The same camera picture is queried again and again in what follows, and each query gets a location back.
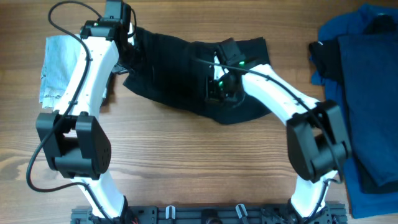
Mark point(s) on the black shorts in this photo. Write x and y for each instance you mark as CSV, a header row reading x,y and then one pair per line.
x,y
173,72

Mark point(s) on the light blue denim shorts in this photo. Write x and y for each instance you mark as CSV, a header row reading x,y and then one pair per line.
x,y
60,58

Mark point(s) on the blue polo shirt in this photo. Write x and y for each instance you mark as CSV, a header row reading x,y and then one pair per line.
x,y
367,20

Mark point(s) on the black garment with white lettering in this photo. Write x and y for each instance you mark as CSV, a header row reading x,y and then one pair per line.
x,y
326,57

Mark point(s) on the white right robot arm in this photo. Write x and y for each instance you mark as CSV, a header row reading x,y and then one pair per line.
x,y
317,139

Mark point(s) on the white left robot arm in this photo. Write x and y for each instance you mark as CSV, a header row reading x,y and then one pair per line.
x,y
71,137

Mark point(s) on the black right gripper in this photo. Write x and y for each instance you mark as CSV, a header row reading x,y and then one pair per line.
x,y
210,94

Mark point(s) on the dark navy garment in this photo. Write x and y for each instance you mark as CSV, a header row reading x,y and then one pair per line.
x,y
369,64

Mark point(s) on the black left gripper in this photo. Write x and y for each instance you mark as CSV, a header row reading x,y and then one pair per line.
x,y
119,69

